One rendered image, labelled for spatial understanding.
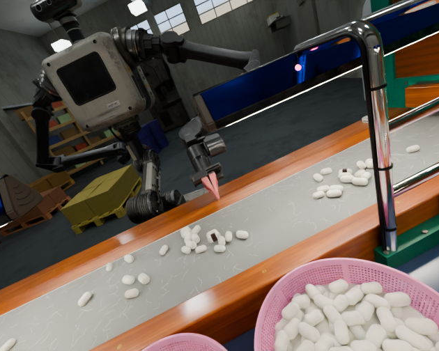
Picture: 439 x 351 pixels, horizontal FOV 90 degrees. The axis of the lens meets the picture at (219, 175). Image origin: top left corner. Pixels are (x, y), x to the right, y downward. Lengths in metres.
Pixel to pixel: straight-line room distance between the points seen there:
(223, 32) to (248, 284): 10.01
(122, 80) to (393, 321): 1.08
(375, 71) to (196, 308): 0.48
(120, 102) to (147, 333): 0.87
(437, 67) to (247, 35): 9.43
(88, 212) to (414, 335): 3.31
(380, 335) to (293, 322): 0.12
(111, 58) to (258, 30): 9.43
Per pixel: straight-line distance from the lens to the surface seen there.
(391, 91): 1.16
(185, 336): 0.47
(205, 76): 10.15
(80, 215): 3.49
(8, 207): 0.51
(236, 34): 10.24
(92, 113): 1.16
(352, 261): 0.47
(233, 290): 0.48
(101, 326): 0.66
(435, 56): 1.06
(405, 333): 0.43
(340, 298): 0.46
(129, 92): 1.08
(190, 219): 0.76
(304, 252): 0.49
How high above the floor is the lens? 1.12
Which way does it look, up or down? 22 degrees down
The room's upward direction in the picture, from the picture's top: 23 degrees counter-clockwise
